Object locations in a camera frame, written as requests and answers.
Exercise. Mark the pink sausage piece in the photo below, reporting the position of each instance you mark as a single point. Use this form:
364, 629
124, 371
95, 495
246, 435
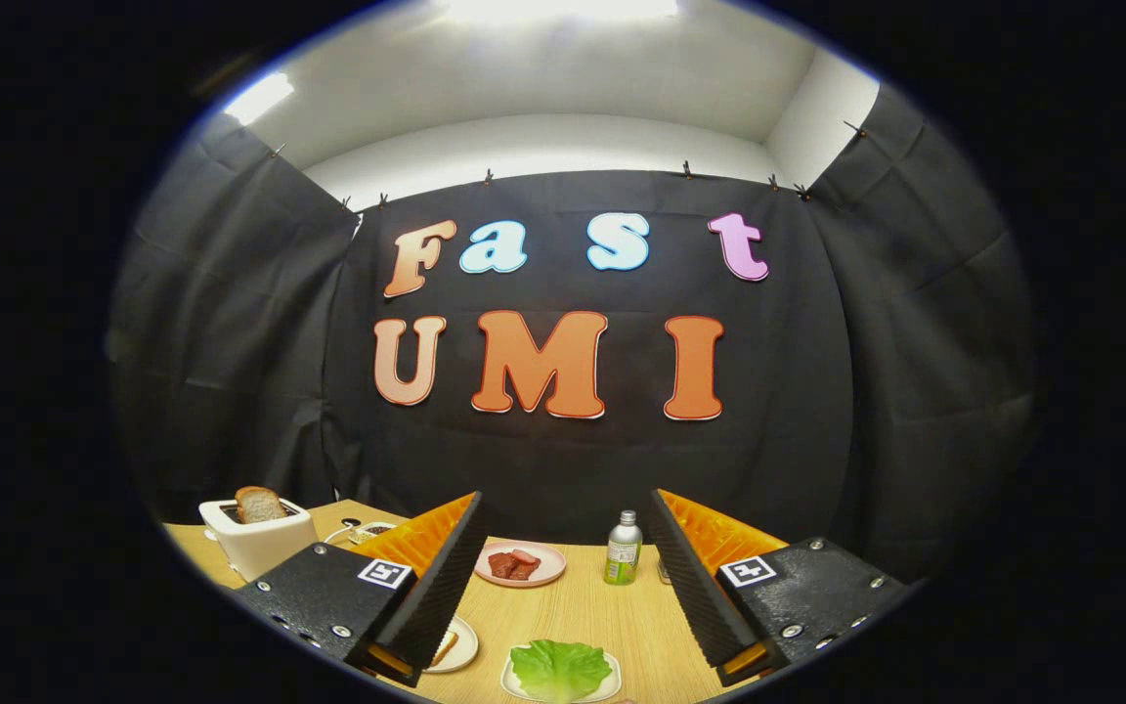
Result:
526, 556

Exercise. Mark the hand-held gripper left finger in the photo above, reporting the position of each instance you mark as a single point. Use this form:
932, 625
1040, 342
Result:
441, 582

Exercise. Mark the black backdrop cloth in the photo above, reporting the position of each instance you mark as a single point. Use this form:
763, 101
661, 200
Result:
622, 460

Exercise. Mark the white bread slice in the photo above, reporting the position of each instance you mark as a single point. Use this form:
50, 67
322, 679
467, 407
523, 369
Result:
444, 650

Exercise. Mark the pink plate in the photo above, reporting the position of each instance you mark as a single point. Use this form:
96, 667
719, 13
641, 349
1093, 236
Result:
548, 572

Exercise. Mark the red meat slab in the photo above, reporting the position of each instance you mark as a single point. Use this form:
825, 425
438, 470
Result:
502, 566

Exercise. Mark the toasted bread slice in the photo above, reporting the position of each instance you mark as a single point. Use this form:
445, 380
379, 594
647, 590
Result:
260, 506

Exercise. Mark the white curved plate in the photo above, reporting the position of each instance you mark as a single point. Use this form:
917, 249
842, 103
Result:
607, 684

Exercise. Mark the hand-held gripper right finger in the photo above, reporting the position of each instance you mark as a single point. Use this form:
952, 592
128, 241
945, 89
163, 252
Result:
695, 582

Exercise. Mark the white round plate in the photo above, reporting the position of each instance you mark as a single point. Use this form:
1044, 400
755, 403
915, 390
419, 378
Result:
465, 650

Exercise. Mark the white divided condiment dish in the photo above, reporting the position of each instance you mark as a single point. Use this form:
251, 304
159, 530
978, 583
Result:
368, 533

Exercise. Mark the white toaster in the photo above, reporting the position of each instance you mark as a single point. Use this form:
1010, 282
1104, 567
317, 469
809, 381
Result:
260, 552

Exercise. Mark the green and silver bottle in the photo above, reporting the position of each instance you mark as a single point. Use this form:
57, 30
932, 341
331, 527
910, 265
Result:
624, 552

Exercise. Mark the green lettuce leaf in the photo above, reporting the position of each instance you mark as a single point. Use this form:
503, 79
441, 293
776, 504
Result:
558, 670

